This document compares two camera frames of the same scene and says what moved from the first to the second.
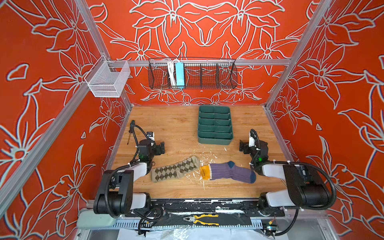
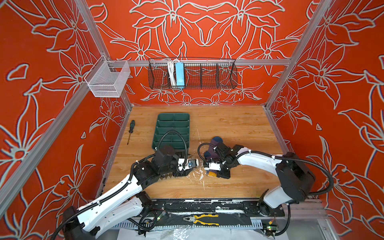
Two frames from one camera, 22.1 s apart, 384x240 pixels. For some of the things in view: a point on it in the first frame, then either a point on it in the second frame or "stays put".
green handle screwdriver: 132,125 stays put
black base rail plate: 189,208 stays put
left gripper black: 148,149 to 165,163
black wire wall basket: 203,74 stays put
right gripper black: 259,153 to 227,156
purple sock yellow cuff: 218,171 to 211,155
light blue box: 180,73 stays put
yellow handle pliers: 194,219 stays put
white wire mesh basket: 107,79 stays put
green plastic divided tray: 215,125 to 172,129
